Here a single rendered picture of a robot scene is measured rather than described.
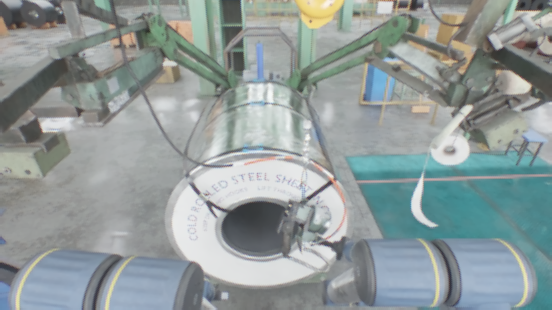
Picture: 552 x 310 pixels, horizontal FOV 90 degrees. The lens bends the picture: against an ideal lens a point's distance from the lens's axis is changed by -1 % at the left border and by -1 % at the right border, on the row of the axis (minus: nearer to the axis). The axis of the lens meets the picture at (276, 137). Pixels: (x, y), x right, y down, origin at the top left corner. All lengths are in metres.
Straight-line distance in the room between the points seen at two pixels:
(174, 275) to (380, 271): 0.43
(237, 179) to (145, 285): 1.04
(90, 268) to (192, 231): 1.25
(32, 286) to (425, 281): 0.81
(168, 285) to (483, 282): 0.66
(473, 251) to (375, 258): 0.23
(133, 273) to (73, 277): 0.12
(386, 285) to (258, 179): 1.06
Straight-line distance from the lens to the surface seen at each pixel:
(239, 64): 7.93
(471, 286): 0.79
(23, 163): 1.50
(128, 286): 0.69
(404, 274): 0.72
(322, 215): 1.65
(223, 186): 1.66
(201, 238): 1.98
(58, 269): 0.78
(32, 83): 1.04
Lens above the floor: 2.15
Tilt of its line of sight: 28 degrees down
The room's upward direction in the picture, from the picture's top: straight up
